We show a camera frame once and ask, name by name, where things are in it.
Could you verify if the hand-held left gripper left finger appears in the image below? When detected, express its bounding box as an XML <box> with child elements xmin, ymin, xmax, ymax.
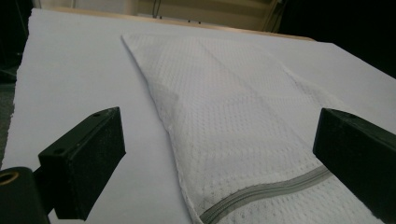
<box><xmin>37</xmin><ymin>106</ymin><xmax>127</xmax><ymax>221</ymax></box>

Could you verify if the white waffle towel grey stripe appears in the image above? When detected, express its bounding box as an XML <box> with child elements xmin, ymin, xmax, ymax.
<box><xmin>120</xmin><ymin>33</ymin><xmax>386</xmax><ymax>224</ymax></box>

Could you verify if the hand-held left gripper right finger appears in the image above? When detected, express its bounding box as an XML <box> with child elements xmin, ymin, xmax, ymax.
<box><xmin>312</xmin><ymin>107</ymin><xmax>396</xmax><ymax>224</ymax></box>

